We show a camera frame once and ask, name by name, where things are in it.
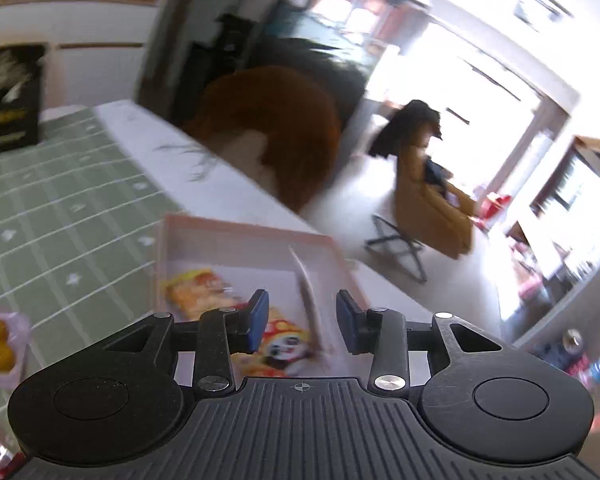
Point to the black fish tank cabinet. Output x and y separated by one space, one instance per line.
300 55

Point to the pink cardboard box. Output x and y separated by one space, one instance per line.
240 245

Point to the clear plastic bag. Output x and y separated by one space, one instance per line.
20 330

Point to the tan recliner chair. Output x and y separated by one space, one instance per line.
430 220

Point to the green checked tablecloth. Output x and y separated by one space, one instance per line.
70 200

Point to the blue cloth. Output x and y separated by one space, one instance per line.
437 175

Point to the brown plush chair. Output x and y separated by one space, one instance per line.
290 125

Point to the dark jacket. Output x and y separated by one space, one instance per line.
405 125

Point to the panda print snack packet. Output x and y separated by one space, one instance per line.
285 347

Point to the white drawer cabinet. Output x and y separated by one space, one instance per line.
95 25

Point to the black floral bag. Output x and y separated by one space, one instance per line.
10 100

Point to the red ornament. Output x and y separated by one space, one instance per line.
495 206

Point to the yellow cartoon snack packet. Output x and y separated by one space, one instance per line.
200 292

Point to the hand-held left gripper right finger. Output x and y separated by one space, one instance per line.
347 325

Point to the white side counter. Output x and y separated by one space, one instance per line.
555 260

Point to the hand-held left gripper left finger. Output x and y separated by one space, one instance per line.
257 320

